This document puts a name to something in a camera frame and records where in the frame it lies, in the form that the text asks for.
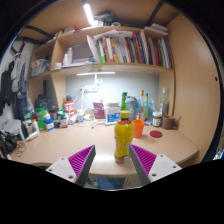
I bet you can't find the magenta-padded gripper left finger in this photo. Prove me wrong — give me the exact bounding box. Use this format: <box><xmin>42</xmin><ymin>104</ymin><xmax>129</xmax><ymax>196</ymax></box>
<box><xmin>45</xmin><ymin>144</ymin><xmax>97</xmax><ymax>188</ymax></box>

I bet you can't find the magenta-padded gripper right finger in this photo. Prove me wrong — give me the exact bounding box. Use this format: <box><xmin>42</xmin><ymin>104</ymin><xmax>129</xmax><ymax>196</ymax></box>
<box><xmin>128</xmin><ymin>143</ymin><xmax>183</xmax><ymax>186</ymax></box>

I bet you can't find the yellow drink bottle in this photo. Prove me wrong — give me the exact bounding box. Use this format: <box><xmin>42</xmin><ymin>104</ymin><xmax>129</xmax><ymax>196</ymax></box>
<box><xmin>113</xmin><ymin>110</ymin><xmax>135</xmax><ymax>165</ymax></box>

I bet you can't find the flat round red coaster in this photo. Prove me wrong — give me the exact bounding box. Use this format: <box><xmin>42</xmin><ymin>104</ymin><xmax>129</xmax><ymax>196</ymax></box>
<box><xmin>149</xmin><ymin>129</ymin><xmax>164</xmax><ymax>139</ymax></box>

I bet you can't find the orange plastic cup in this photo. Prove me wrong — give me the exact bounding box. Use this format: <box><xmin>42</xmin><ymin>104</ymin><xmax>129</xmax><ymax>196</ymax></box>
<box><xmin>131</xmin><ymin>119</ymin><xmax>146</xmax><ymax>139</ymax></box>

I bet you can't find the white bottle with blue cap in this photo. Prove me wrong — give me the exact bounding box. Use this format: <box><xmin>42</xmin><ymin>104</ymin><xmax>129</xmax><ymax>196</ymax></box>
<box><xmin>44</xmin><ymin>113</ymin><xmax>55</xmax><ymax>132</ymax></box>

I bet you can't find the dark jar with white lid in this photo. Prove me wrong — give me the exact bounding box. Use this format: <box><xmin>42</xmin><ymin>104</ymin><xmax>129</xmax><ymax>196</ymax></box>
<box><xmin>151</xmin><ymin>110</ymin><xmax>163</xmax><ymax>128</ymax></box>

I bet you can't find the green plastic container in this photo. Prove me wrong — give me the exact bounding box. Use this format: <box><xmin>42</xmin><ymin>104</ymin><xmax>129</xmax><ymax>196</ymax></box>
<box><xmin>35</xmin><ymin>107</ymin><xmax>48</xmax><ymax>132</ymax></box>

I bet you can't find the red and white tub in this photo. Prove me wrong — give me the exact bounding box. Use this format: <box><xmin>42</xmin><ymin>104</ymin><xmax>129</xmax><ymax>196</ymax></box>
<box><xmin>63</xmin><ymin>100</ymin><xmax>75</xmax><ymax>118</ymax></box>

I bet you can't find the green glass bottle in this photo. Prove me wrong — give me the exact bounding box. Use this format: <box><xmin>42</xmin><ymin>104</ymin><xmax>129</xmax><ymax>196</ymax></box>
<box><xmin>143</xmin><ymin>92</ymin><xmax>151</xmax><ymax>122</ymax></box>

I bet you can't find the black fabric bundle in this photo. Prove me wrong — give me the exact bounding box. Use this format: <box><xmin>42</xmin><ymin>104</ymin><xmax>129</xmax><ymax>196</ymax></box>
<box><xmin>0</xmin><ymin>130</ymin><xmax>18</xmax><ymax>156</ymax></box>

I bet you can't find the clear glass bottle white cap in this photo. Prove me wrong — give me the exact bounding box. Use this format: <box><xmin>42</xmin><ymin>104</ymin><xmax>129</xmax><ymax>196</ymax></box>
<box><xmin>159</xmin><ymin>87</ymin><xmax>170</xmax><ymax>117</ymax></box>

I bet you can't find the clear bottle with yellow cap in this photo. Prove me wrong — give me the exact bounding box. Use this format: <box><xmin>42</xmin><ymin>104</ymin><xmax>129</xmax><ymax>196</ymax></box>
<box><xmin>138</xmin><ymin>89</ymin><xmax>146</xmax><ymax>121</ymax></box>

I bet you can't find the grey shaker bottle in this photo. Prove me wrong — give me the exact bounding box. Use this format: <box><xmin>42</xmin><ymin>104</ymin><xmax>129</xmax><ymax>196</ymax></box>
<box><xmin>125</xmin><ymin>95</ymin><xmax>138</xmax><ymax>122</ymax></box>

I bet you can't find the magenta snack pouch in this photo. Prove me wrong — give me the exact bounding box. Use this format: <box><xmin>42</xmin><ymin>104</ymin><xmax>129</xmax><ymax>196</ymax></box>
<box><xmin>92</xmin><ymin>101</ymin><xmax>106</xmax><ymax>120</ymax></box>

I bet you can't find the dark plastic jug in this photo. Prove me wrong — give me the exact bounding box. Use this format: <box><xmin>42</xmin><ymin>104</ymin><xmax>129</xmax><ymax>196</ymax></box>
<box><xmin>34</xmin><ymin>93</ymin><xmax>49</xmax><ymax>111</ymax></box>

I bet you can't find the white and blue carton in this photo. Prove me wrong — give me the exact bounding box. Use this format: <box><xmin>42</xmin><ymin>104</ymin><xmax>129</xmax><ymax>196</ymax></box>
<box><xmin>105</xmin><ymin>102</ymin><xmax>121</xmax><ymax>125</ymax></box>

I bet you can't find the blue hanging garment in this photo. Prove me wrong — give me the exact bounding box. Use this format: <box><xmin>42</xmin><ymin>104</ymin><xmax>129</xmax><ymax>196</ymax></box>
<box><xmin>16</xmin><ymin>64</ymin><xmax>33</xmax><ymax>118</ymax></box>

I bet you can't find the black hanging garment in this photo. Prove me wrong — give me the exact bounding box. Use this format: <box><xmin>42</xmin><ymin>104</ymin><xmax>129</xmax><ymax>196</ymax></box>
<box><xmin>0</xmin><ymin>61</ymin><xmax>14</xmax><ymax>108</ymax></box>

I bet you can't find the white bar desk lamp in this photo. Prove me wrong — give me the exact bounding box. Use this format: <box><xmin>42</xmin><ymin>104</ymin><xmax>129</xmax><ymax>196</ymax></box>
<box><xmin>76</xmin><ymin>70</ymin><xmax>117</xmax><ymax>88</ymax></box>

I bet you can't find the wooden shelf unit with books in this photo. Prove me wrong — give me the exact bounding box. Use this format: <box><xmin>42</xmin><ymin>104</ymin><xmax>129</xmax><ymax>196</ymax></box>
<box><xmin>28</xmin><ymin>24</ymin><xmax>176</xmax><ymax>117</ymax></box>

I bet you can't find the white grey hanging garment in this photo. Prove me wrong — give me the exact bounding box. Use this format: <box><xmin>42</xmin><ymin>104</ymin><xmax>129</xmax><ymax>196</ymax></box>
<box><xmin>10</xmin><ymin>51</ymin><xmax>30</xmax><ymax>93</ymax></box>

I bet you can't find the ceiling light strip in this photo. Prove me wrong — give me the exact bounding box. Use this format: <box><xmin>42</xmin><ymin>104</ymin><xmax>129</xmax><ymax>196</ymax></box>
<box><xmin>83</xmin><ymin>3</ymin><xmax>95</xmax><ymax>27</ymax></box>

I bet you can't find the coiled thin cable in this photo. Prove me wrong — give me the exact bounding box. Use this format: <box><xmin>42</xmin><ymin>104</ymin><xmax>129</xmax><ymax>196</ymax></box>
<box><xmin>13</xmin><ymin>140</ymin><xmax>27</xmax><ymax>158</ymax></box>

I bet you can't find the white wall power socket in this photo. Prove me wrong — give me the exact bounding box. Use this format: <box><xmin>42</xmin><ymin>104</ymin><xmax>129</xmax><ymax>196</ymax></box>
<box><xmin>81</xmin><ymin>85</ymin><xmax>100</xmax><ymax>94</ymax></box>

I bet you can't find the black metal clothes rail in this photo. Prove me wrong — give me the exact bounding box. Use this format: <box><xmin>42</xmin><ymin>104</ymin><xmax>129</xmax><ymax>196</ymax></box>
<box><xmin>23</xmin><ymin>24</ymin><xmax>54</xmax><ymax>41</ymax></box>

